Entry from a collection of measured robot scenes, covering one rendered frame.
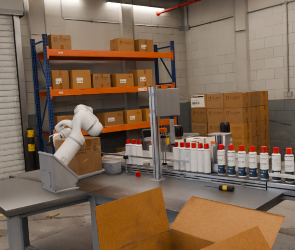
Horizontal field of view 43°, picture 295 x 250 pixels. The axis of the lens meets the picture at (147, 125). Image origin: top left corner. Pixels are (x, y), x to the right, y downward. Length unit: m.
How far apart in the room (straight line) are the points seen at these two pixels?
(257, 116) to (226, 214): 5.39
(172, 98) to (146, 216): 1.56
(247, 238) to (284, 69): 6.62
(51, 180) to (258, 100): 4.57
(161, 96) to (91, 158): 0.81
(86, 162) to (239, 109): 3.66
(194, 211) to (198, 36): 7.77
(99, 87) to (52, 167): 4.32
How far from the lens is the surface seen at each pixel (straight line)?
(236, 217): 1.12
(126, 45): 7.09
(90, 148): 2.98
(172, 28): 8.92
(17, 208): 2.33
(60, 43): 6.45
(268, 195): 2.25
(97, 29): 7.73
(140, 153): 2.95
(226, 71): 8.21
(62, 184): 2.56
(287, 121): 7.39
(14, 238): 2.40
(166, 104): 2.59
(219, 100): 6.35
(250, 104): 6.32
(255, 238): 0.87
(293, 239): 3.31
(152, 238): 1.15
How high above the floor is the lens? 1.44
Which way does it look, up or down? 5 degrees down
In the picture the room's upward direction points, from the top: 3 degrees counter-clockwise
